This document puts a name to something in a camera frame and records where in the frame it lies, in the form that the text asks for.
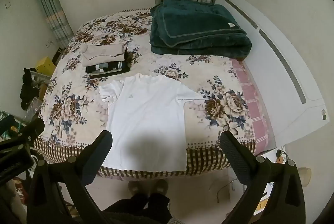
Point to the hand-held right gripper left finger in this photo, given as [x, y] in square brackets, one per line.
[97, 155]

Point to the red patterned cloth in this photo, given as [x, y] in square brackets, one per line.
[21, 188]

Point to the orange small item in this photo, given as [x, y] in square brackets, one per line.
[280, 158]

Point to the dark green blanket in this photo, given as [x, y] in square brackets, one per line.
[198, 28]

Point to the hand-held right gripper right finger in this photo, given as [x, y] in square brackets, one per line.
[234, 156]

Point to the yellow box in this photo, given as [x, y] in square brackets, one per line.
[45, 65]

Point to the black cloth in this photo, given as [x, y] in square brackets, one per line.
[27, 88]

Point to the person's right slipper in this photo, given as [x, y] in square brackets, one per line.
[160, 186]

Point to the person's black pants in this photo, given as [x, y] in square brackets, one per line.
[146, 209]

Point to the person's left slipper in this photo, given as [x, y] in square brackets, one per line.
[136, 187]

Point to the black striped folded garment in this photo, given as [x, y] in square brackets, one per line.
[104, 68]

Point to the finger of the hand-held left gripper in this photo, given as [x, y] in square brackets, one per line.
[35, 127]
[7, 123]

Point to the floral bedspread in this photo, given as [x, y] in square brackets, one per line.
[75, 109]

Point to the wall sockets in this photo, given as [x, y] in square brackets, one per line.
[49, 44]

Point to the person's slipper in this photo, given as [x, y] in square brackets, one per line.
[160, 186]
[136, 187]

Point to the pink checked sheet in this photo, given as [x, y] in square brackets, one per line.
[250, 98]

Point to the white headboard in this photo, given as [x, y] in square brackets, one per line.
[287, 101]

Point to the cardboard box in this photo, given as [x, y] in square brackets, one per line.
[43, 91]

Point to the beige folded garment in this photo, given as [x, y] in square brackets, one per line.
[104, 52]

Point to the white wall switch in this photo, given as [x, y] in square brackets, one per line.
[8, 5]

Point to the beige lamp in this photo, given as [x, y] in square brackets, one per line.
[304, 175]

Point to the clear plastic bag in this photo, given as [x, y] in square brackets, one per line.
[34, 109]

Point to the white t-shirt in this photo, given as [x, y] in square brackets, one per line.
[146, 114]

